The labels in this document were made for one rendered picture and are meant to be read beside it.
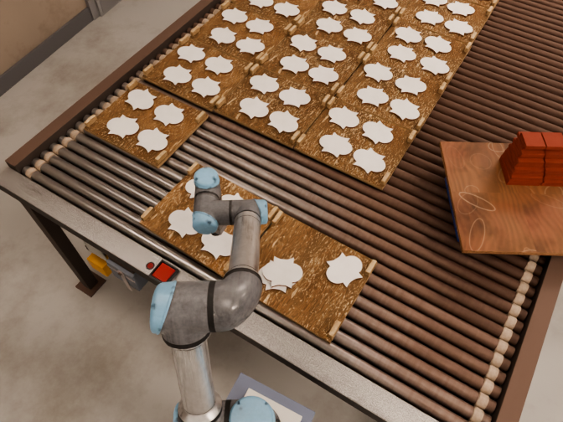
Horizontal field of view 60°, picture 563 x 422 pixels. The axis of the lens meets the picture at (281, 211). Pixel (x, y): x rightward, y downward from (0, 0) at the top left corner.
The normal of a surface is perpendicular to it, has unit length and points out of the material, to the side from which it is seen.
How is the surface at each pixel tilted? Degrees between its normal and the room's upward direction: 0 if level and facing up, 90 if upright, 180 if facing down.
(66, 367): 0
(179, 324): 60
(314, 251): 0
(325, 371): 0
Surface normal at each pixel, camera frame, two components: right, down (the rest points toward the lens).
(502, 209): 0.01, -0.56
